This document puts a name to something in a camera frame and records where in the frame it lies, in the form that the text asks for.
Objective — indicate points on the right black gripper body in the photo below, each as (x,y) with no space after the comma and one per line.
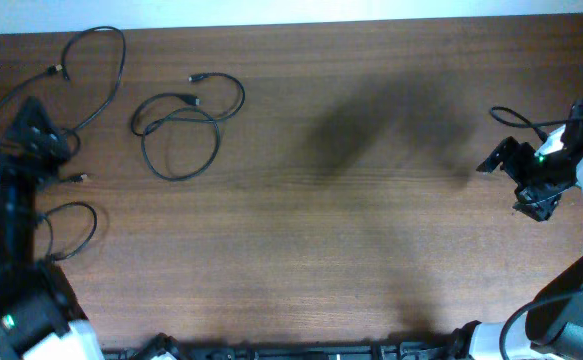
(526,176)

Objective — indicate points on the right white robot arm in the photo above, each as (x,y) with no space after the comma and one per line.
(550,325)

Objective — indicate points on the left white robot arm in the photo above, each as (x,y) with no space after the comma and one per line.
(40,317)

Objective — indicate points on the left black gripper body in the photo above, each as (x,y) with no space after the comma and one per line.
(47,163)

